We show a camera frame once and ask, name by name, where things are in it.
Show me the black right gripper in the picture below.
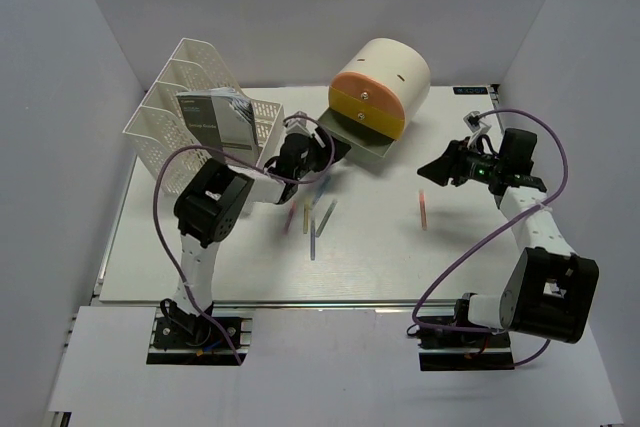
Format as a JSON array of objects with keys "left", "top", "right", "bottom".
[{"left": 417, "top": 136, "right": 504, "bottom": 187}]

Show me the yellow drawer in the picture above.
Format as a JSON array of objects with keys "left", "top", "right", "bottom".
[{"left": 328, "top": 87, "right": 405, "bottom": 140}]

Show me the orange drawer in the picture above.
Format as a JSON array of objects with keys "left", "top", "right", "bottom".
[{"left": 329, "top": 71, "right": 405, "bottom": 119}]

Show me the cream round drawer cabinet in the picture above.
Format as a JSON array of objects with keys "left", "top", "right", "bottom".
[{"left": 334, "top": 38, "right": 431, "bottom": 131}]

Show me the grey setup guide booklet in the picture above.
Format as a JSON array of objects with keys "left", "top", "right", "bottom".
[{"left": 176, "top": 87, "right": 260, "bottom": 165}]

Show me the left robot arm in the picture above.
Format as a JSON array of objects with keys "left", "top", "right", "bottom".
[{"left": 160, "top": 128, "right": 351, "bottom": 346}]

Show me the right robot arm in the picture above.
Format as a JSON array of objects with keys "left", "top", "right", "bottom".
[{"left": 417, "top": 129, "right": 599, "bottom": 346}]

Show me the blue slim pastel pen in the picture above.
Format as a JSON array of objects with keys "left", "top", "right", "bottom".
[{"left": 311, "top": 175, "right": 331, "bottom": 209}]

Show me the orange slim pastel pen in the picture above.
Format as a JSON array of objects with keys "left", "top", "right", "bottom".
[{"left": 419, "top": 189, "right": 428, "bottom": 231}]

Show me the green slim pastel pen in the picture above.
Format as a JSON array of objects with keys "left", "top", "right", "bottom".
[{"left": 315, "top": 199, "right": 338, "bottom": 237}]

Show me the yellow slim pastel pen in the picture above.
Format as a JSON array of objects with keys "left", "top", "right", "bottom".
[{"left": 302, "top": 199, "right": 311, "bottom": 235}]

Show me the pink slim pastel pen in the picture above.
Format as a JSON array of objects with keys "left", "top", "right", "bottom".
[{"left": 283, "top": 201, "right": 297, "bottom": 235}]

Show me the purple slim pastel pen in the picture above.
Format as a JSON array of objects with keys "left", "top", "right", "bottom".
[{"left": 309, "top": 215, "right": 316, "bottom": 261}]

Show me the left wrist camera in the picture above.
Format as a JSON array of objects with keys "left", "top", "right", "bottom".
[{"left": 284, "top": 111, "right": 314, "bottom": 136}]

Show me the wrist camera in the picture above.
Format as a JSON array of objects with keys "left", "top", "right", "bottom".
[
  {"left": 463, "top": 111, "right": 491, "bottom": 149},
  {"left": 284, "top": 111, "right": 314, "bottom": 136}
]

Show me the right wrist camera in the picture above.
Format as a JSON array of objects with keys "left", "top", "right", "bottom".
[{"left": 463, "top": 111, "right": 491, "bottom": 149}]

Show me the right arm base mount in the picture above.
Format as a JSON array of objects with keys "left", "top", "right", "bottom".
[{"left": 407, "top": 293, "right": 515, "bottom": 372}]

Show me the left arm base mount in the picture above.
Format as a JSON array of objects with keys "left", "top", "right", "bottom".
[{"left": 146, "top": 298, "right": 250, "bottom": 367}]

